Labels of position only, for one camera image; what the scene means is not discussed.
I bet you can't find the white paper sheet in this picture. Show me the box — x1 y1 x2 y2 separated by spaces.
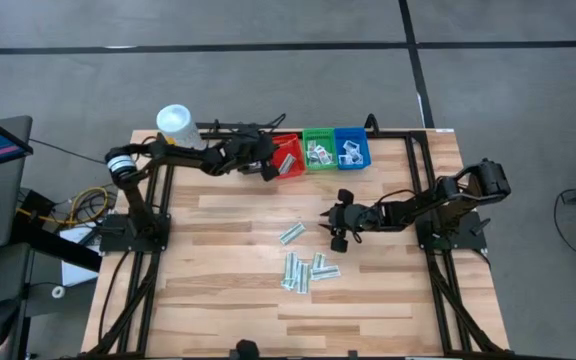
60 223 103 288

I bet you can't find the yellow cable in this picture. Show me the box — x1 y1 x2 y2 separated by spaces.
16 185 110 227

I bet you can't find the black under-table cable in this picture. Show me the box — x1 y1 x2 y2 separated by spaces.
96 249 134 346

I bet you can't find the red plastic basket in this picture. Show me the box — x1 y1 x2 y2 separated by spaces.
270 132 307 180

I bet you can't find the green plastic basket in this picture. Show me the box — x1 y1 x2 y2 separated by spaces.
302 127 340 172

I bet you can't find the black round object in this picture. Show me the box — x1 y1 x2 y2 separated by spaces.
236 339 260 360

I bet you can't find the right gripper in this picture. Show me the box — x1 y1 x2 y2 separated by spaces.
318 202 384 254

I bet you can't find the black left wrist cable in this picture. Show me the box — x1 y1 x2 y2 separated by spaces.
247 112 288 139

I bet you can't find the blue plastic basket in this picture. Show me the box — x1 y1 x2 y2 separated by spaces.
333 126 372 171

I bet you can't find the grey side desk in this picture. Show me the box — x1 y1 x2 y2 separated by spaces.
0 244 94 360

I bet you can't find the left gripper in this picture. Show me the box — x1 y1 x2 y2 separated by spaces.
220 135 282 182

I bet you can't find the black cart beam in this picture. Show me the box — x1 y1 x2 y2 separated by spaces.
12 188 103 274

